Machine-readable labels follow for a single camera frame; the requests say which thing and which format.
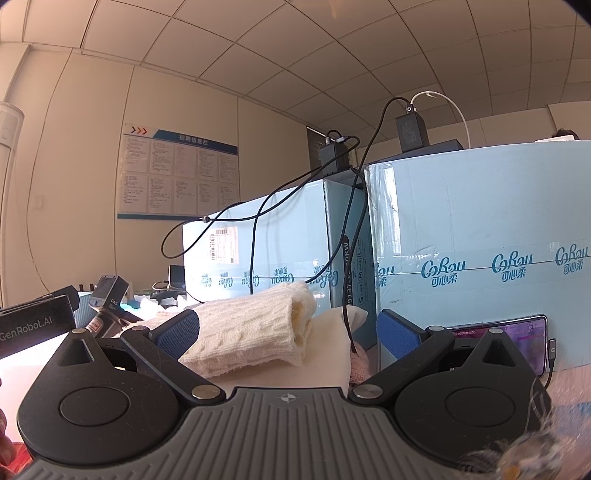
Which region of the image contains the wall notice board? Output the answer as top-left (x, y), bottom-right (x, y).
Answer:
top-left (116, 123), bottom-right (240, 220)

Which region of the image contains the smartphone playing video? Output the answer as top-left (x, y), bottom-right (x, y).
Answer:
top-left (450, 314), bottom-right (551, 375)

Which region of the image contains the white folded garment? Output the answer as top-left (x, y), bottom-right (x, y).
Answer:
top-left (213, 308), bottom-right (370, 394)

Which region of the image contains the black charger on large box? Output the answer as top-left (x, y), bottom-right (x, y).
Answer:
top-left (396, 105), bottom-right (430, 153)

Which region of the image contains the black charger on small box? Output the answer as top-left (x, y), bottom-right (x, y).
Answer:
top-left (318, 130), bottom-right (349, 176)

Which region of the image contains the black cable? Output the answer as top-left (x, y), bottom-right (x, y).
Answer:
top-left (160, 96), bottom-right (412, 356)

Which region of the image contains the cream knitted folded sweater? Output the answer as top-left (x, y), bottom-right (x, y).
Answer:
top-left (120, 280), bottom-right (318, 379)

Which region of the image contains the large light blue box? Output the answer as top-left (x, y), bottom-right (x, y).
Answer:
top-left (365, 141), bottom-right (590, 368)

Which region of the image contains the white charging cable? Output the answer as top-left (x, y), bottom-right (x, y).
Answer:
top-left (410, 90), bottom-right (472, 150)

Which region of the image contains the small light blue box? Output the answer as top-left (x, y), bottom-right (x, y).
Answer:
top-left (182, 179), bottom-right (375, 312)

